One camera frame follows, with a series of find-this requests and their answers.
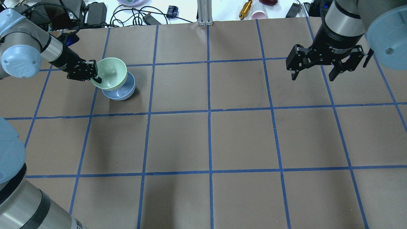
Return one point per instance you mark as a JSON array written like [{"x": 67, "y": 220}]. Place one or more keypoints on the purple bowl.
[{"x": 130, "y": 2}]

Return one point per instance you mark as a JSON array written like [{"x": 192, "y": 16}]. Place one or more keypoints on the pink paper cup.
[{"x": 258, "y": 14}]

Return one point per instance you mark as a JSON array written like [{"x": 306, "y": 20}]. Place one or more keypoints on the brass cylinder tool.
[{"x": 245, "y": 10}]

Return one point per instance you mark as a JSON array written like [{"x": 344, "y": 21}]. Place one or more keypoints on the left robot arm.
[{"x": 24, "y": 46}]

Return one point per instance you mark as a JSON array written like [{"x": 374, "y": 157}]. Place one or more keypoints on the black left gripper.
[{"x": 67, "y": 59}]

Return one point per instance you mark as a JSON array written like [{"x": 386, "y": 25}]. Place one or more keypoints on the aluminium frame post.
[{"x": 204, "y": 12}]

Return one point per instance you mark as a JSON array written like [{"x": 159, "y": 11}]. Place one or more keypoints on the small black device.
[{"x": 172, "y": 12}]

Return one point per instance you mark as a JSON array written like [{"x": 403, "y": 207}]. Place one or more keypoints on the black power adapter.
[{"x": 96, "y": 13}]

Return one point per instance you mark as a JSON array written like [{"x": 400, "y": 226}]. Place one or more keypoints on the blue bowl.
[{"x": 123, "y": 92}]

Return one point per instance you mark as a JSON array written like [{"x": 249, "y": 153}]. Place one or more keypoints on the green bowl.
[{"x": 112, "y": 74}]

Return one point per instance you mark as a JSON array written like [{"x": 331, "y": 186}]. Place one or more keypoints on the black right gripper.
[{"x": 334, "y": 43}]

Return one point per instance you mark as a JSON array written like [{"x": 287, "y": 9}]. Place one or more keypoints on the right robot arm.
[{"x": 346, "y": 21}]

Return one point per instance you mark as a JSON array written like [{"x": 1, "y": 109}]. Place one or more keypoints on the black box right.
[{"x": 293, "y": 11}]

